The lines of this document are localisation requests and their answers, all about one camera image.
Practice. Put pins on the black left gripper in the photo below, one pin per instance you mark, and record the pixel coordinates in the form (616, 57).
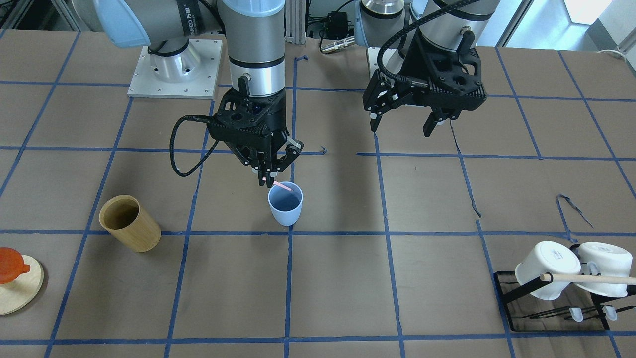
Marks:
(408, 64)

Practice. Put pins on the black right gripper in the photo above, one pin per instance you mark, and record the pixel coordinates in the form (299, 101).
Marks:
(277, 117)

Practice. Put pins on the pink chopstick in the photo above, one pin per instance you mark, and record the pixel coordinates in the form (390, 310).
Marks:
(281, 186)

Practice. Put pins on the light blue cup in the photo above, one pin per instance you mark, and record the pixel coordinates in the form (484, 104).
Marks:
(286, 205)

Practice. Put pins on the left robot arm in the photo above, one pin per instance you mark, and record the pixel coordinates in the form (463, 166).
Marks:
(393, 24)

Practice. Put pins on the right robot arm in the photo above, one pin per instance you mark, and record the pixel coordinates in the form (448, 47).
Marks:
(253, 29)

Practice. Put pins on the bamboo cylinder cup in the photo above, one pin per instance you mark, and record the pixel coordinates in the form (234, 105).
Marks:
(125, 218)

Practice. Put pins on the orange cup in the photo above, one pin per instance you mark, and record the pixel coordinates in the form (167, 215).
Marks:
(12, 265)

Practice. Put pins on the black power adapter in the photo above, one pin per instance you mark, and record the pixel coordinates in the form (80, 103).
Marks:
(337, 25)

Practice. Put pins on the white mug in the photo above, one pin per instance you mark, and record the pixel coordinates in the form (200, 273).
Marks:
(547, 257)
(607, 260)

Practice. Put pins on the wooden rack dowel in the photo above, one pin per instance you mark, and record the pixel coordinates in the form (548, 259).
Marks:
(549, 277)

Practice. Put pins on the black mug rack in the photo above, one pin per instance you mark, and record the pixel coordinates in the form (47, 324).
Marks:
(539, 306)

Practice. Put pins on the round wooden coaster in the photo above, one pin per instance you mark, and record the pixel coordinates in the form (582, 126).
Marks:
(19, 292)

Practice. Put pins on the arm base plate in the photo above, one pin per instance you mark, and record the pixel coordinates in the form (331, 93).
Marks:
(191, 74)
(372, 58)

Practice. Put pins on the silver cable connector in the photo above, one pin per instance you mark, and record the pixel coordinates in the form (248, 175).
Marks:
(338, 45)

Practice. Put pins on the aluminium frame post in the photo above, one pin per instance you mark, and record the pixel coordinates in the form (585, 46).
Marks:
(295, 12)

